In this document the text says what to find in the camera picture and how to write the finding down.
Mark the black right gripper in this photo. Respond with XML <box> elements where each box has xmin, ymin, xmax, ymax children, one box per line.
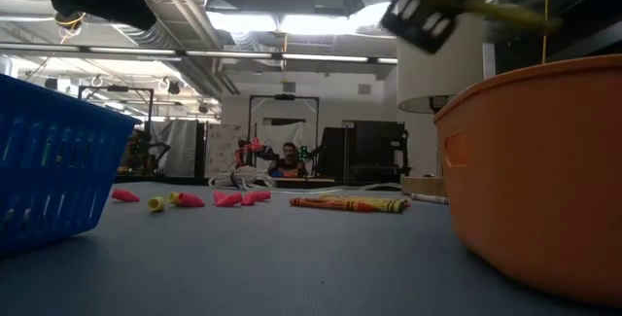
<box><xmin>381</xmin><ymin>0</ymin><xmax>521</xmax><ymax>55</ymax></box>

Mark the grey crayon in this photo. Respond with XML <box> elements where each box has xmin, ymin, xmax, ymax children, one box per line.
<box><xmin>410</xmin><ymin>193</ymin><xmax>450</xmax><ymax>206</ymax></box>

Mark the pile of crayons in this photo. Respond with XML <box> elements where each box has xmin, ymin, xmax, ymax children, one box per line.
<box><xmin>289</xmin><ymin>196</ymin><xmax>379</xmax><ymax>213</ymax></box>

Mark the white shade wooden-base lamp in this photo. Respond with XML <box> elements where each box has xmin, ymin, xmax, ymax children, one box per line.
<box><xmin>396</xmin><ymin>12</ymin><xmax>487</xmax><ymax>198</ymax></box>

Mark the black cabinet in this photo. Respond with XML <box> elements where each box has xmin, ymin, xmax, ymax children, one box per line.
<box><xmin>318</xmin><ymin>120</ymin><xmax>412</xmax><ymax>185</ymax></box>

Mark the long ceiling light strip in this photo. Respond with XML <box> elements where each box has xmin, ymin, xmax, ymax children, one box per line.
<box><xmin>0</xmin><ymin>42</ymin><xmax>397</xmax><ymax>64</ymax></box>

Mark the orange plastic basket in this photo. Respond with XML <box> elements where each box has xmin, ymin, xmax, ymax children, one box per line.
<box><xmin>432</xmin><ymin>53</ymin><xmax>622</xmax><ymax>307</ymax></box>

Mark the person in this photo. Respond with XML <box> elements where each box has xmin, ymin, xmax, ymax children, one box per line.
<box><xmin>269</xmin><ymin>141</ymin><xmax>307</xmax><ymax>179</ymax></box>
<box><xmin>119</xmin><ymin>129</ymin><xmax>164</xmax><ymax>175</ymax></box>

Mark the white hanging sheet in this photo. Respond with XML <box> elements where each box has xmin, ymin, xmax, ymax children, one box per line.
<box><xmin>150</xmin><ymin>120</ymin><xmax>198</xmax><ymax>179</ymax></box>

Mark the blue plastic basket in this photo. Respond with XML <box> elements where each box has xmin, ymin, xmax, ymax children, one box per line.
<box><xmin>0</xmin><ymin>72</ymin><xmax>138</xmax><ymax>257</ymax></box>

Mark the white patterned panel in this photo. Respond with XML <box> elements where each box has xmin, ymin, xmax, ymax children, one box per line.
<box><xmin>203</xmin><ymin>123</ymin><xmax>244</xmax><ymax>179</ymax></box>

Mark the blue-grey table mat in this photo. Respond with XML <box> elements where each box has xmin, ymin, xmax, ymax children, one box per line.
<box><xmin>0</xmin><ymin>179</ymin><xmax>622</xmax><ymax>316</ymax></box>

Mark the grey corrugated duct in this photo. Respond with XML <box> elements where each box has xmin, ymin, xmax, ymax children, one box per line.
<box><xmin>116</xmin><ymin>0</ymin><xmax>225</xmax><ymax>101</ymax></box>

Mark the black gantry frame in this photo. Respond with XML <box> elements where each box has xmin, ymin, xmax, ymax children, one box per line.
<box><xmin>247</xmin><ymin>93</ymin><xmax>321</xmax><ymax>181</ymax></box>

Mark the white lamp cable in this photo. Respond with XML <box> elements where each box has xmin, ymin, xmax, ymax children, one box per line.
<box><xmin>208</xmin><ymin>165</ymin><xmax>404</xmax><ymax>195</ymax></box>

